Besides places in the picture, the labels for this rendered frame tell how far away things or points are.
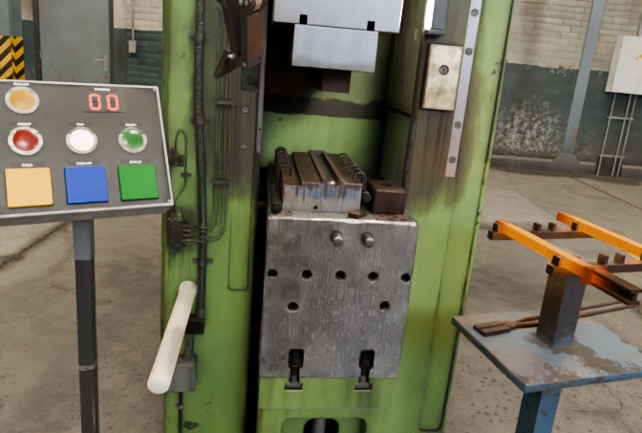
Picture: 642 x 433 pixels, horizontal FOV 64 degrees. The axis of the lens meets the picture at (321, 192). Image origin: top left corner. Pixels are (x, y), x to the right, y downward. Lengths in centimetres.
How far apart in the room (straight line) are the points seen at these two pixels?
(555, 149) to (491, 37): 667
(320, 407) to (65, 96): 101
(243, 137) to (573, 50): 699
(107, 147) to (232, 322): 68
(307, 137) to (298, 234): 57
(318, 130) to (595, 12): 675
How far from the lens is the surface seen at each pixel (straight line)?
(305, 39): 124
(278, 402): 149
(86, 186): 112
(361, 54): 126
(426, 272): 159
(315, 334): 138
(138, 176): 114
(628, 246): 139
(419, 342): 170
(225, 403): 174
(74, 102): 119
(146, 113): 120
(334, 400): 150
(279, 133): 174
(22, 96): 118
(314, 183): 128
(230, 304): 155
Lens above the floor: 129
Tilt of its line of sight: 14 degrees down
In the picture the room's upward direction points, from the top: 5 degrees clockwise
